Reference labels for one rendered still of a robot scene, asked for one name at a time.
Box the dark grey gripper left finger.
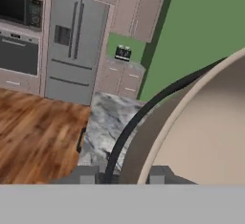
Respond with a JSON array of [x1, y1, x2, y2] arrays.
[[50, 165, 100, 185]]

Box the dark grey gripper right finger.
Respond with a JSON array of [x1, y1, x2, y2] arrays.
[[147, 165, 196, 185]]

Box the beige base cupboards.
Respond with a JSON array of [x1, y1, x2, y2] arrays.
[[95, 56, 146, 101]]

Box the grey double-door fridge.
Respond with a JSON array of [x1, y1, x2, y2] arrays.
[[43, 0, 111, 106]]

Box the black toaster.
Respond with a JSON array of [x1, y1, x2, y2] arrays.
[[114, 44, 133, 62]]

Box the grey built-in oven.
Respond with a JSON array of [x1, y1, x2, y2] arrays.
[[0, 29, 42, 79]]

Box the black microwave oven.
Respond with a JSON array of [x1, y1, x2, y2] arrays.
[[0, 0, 44, 32]]

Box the black drawer handle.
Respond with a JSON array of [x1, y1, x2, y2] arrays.
[[76, 126, 88, 155]]

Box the beige wall cupboards with arches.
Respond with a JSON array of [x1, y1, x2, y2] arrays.
[[111, 0, 168, 44]]

